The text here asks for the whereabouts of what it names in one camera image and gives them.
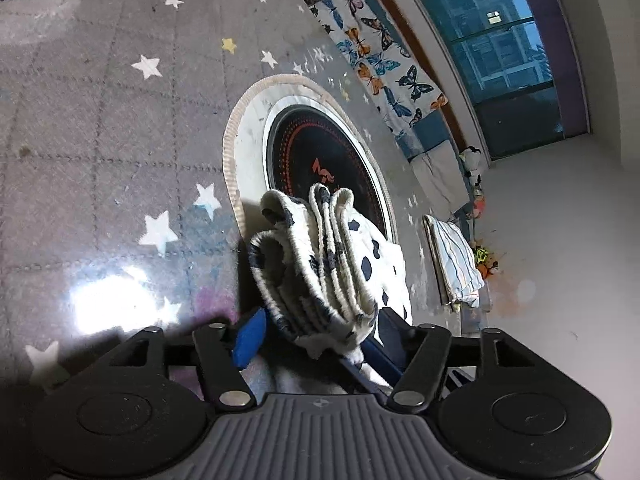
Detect white navy polka-dot pants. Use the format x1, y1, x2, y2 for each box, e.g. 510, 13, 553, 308
248, 183, 412, 388

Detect folded striped blue blanket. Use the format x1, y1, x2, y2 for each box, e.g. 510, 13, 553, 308
423, 214, 485, 310

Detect colourful toy pile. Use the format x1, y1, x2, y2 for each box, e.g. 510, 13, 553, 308
471, 242, 499, 280

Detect grey cushion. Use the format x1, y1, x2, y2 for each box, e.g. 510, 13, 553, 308
410, 140, 471, 220

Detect plush toy black white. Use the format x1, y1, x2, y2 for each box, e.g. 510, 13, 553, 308
459, 146, 484, 197

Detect grey star-patterned table cover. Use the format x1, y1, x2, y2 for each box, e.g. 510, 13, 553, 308
1, 0, 440, 388

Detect butterfly print pillow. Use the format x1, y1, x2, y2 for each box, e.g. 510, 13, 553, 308
311, 0, 448, 142

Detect dark blue window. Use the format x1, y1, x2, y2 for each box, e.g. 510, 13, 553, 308
419, 0, 564, 160

